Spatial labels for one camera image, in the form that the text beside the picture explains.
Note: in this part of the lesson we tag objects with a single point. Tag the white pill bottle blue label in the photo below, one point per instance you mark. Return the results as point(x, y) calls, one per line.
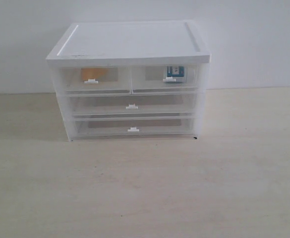
point(175, 74)

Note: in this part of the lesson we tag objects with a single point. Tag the yellow cheese wedge block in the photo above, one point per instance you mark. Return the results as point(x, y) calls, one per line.
point(92, 73)

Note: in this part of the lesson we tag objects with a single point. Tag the clear middle wide drawer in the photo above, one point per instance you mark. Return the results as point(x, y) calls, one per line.
point(132, 104)

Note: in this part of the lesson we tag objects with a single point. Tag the clear wide drawer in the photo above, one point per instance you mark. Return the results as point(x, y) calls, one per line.
point(132, 104)
point(143, 126)

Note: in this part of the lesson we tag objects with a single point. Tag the white plastic drawer cabinet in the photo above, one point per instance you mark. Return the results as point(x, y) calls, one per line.
point(128, 44)

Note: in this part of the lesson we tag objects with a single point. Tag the clear bottom wide drawer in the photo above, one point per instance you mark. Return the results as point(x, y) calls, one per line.
point(143, 126)

